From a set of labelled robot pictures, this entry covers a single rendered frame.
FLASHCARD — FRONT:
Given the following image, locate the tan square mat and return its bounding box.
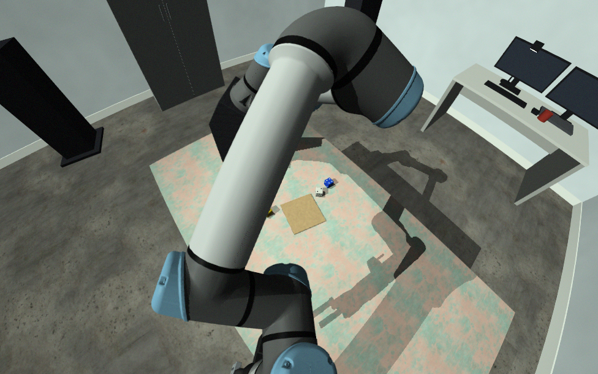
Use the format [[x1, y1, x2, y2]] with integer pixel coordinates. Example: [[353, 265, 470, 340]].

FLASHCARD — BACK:
[[280, 194, 326, 235]]

